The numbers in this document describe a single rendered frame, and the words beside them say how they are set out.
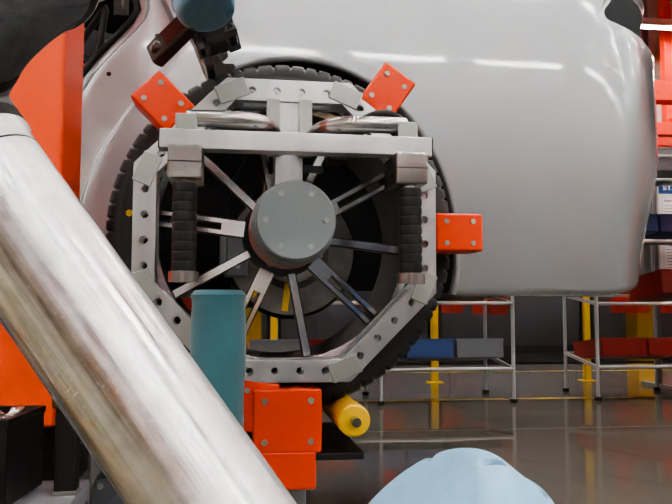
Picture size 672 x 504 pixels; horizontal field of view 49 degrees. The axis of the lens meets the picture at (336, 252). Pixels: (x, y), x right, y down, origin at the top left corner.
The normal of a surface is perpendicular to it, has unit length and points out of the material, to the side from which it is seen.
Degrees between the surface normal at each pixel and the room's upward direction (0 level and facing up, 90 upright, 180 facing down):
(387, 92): 90
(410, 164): 90
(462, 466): 43
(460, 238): 90
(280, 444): 90
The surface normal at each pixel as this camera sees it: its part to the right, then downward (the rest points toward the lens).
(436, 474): -0.65, -0.75
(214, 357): 0.04, -0.04
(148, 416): 0.15, -0.26
